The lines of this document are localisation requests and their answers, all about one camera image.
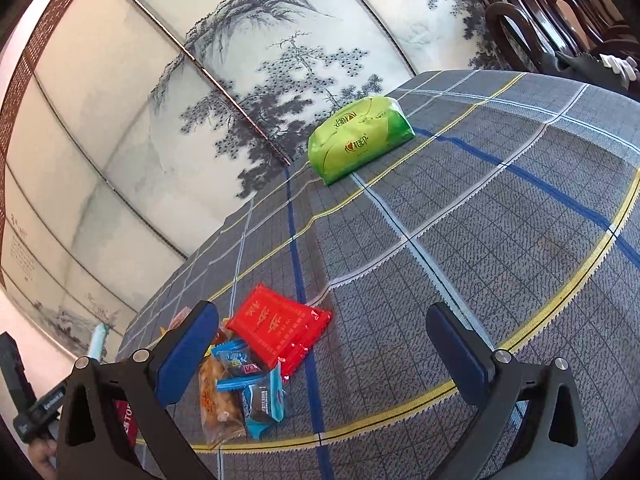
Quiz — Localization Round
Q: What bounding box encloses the ink painting folding screen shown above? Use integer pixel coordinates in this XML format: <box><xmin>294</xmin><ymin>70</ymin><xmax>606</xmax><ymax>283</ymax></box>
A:
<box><xmin>0</xmin><ymin>0</ymin><xmax>506</xmax><ymax>361</ymax></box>

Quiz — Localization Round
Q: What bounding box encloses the blue candy packet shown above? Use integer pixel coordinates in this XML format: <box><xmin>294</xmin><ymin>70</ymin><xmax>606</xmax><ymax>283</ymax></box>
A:
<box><xmin>210</xmin><ymin>339</ymin><xmax>268</xmax><ymax>393</ymax></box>
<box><xmin>241</xmin><ymin>362</ymin><xmax>287</xmax><ymax>441</ymax></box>

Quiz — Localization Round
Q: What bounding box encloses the dark wooden chair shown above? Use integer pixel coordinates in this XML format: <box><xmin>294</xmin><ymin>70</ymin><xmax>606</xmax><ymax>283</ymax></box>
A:
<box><xmin>560</xmin><ymin>0</ymin><xmax>640</xmax><ymax>56</ymax></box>
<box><xmin>477</xmin><ymin>0</ymin><xmax>593</xmax><ymax>76</ymax></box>

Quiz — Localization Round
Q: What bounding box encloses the yellow candy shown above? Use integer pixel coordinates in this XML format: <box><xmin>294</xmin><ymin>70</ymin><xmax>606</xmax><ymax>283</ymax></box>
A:
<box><xmin>160</xmin><ymin>307</ymin><xmax>193</xmax><ymax>336</ymax></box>

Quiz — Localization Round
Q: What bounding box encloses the black bag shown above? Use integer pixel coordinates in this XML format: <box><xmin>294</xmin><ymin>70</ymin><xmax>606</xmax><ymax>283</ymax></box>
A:
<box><xmin>537</xmin><ymin>49</ymin><xmax>640</xmax><ymax>106</ymax></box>

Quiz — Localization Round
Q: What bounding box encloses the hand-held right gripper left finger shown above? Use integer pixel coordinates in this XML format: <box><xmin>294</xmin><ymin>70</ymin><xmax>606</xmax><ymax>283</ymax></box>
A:
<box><xmin>56</xmin><ymin>300</ymin><xmax>221</xmax><ymax>480</ymax></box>

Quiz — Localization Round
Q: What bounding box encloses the red toffee tin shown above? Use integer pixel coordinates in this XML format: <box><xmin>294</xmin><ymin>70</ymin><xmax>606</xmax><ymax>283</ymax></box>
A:
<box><xmin>115</xmin><ymin>400</ymin><xmax>139</xmax><ymax>448</ymax></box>

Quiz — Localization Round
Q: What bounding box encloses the white glove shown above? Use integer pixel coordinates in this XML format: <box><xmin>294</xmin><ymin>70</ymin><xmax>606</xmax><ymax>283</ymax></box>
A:
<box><xmin>597</xmin><ymin>54</ymin><xmax>639</xmax><ymax>91</ymax></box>

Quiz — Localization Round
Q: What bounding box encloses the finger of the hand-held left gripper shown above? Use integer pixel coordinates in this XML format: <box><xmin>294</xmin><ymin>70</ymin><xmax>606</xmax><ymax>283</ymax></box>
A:
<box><xmin>86</xmin><ymin>322</ymin><xmax>110</xmax><ymax>363</ymax></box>

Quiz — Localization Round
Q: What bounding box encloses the red snack packet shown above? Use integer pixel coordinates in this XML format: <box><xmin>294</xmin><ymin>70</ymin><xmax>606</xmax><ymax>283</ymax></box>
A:
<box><xmin>226</xmin><ymin>283</ymin><xmax>333</xmax><ymax>378</ymax></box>

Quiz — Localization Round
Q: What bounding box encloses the grey plaid tablecloth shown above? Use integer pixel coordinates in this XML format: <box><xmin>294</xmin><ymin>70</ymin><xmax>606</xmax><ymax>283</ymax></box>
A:
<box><xmin>115</xmin><ymin>70</ymin><xmax>640</xmax><ymax>480</ymax></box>

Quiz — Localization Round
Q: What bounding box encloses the green tissue pack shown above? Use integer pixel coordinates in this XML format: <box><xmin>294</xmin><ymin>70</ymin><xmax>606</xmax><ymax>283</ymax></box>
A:
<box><xmin>306</xmin><ymin>95</ymin><xmax>416</xmax><ymax>187</ymax></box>

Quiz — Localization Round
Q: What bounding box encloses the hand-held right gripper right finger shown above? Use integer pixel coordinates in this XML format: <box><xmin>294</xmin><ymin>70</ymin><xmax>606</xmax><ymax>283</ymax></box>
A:
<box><xmin>425</xmin><ymin>302</ymin><xmax>589</xmax><ymax>480</ymax></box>

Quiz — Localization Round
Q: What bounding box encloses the clear bag of brown snacks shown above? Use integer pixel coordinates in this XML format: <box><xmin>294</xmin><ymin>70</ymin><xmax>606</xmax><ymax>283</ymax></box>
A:
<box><xmin>198</xmin><ymin>325</ymin><xmax>248</xmax><ymax>448</ymax></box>

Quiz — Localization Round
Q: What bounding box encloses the person's left hand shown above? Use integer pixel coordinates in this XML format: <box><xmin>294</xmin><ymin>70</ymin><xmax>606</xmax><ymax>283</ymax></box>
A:
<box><xmin>26</xmin><ymin>437</ymin><xmax>60</xmax><ymax>480</ymax></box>

